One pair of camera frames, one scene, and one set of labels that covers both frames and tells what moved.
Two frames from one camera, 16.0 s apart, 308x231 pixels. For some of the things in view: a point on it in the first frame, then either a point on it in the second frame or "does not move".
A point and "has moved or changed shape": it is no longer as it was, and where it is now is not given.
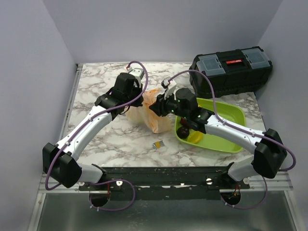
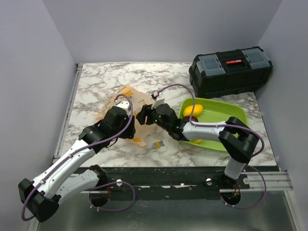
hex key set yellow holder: x=157 y=145 does not move
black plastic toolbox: x=233 y=72 does not move
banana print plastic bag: x=145 y=115 has moved or changed shape
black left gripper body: x=136 y=92 to x=129 y=134
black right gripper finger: x=155 y=107 to x=141 y=117
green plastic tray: x=231 y=113 does not move
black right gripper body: x=168 y=106 to x=155 y=119
